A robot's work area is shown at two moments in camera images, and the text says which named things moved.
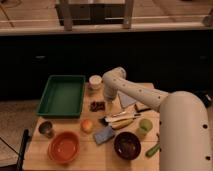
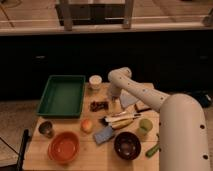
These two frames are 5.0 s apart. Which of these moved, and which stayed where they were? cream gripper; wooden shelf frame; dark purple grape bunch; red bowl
Moved: cream gripper
Stayed: red bowl; dark purple grape bunch; wooden shelf frame
